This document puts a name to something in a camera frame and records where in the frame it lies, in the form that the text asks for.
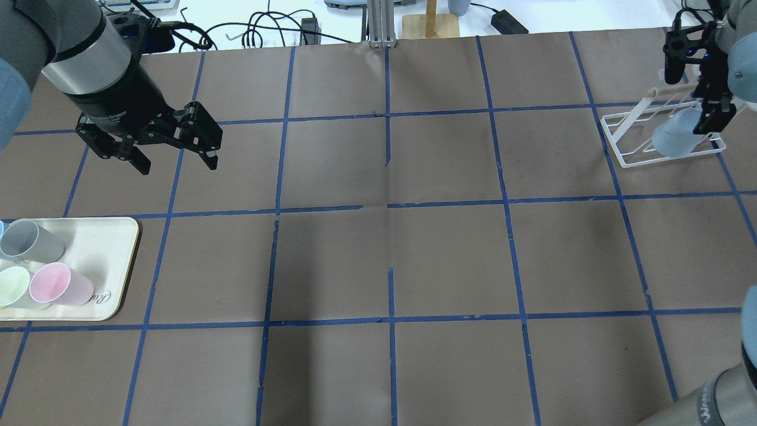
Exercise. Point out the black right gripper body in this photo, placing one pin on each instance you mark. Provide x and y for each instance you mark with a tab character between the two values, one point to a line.
715	76

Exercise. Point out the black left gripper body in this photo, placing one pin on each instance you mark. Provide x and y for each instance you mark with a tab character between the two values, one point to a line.
121	102

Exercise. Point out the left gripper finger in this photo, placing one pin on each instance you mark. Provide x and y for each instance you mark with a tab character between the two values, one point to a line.
197	131
105	146

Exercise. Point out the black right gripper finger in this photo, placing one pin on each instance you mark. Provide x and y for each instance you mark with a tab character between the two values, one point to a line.
717	112

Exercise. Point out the light blue ikea cup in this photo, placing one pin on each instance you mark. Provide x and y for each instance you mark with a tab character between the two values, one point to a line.
676	138

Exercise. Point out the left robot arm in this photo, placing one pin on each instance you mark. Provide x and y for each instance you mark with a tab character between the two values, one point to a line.
94	58

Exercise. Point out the white cup tray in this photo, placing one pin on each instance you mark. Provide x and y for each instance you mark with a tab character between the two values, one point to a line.
103	250

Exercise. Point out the grey cup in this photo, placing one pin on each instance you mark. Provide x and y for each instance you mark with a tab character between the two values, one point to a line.
25	240

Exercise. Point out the pink cup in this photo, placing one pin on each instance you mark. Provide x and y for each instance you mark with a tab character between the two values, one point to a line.
58	284

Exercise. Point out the white cup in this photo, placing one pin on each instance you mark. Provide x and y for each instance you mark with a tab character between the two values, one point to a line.
15	289

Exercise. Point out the black power adapter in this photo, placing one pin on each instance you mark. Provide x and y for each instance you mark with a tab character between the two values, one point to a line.
311	29

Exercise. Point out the wooden stand base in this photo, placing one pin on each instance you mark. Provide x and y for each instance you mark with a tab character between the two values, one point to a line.
431	25

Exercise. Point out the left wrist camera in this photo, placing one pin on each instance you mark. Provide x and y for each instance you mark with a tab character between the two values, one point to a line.
142	34

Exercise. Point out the white wire cup rack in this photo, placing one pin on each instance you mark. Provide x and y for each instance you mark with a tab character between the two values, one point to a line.
629	133

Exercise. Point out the aluminium frame post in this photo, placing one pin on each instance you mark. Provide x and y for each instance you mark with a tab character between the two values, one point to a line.
380	24

